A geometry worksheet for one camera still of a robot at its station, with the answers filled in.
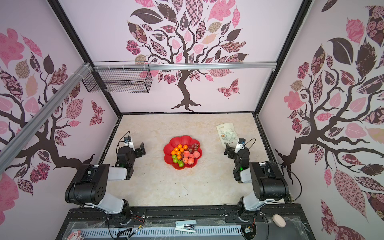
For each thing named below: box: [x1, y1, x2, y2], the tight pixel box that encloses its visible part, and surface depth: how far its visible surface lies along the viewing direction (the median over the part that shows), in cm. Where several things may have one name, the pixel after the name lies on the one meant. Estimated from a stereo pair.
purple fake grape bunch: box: [187, 143, 202, 152], surface depth 96 cm
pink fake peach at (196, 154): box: [193, 150, 200, 158], surface depth 93 cm
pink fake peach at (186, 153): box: [183, 150, 190, 157], surface depth 92 cm
